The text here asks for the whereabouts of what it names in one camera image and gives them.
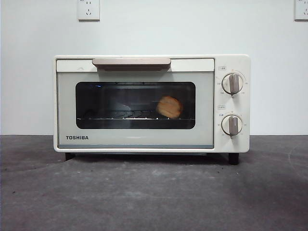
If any golden twisted bread loaf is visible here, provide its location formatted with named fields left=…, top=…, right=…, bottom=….
left=156, top=96, right=183, bottom=119

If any cream brown oven knob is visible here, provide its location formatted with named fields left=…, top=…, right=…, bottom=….
left=221, top=115, right=243, bottom=135
left=221, top=73, right=244, bottom=95

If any cream Toshiba toaster oven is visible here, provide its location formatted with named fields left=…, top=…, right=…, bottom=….
left=53, top=54, right=251, bottom=166

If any metal wire oven rack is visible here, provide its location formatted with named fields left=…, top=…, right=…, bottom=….
left=88, top=109, right=183, bottom=120

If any white wall socket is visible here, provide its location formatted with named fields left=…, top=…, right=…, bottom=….
left=294, top=0, right=308, bottom=21
left=77, top=0, right=101, bottom=21

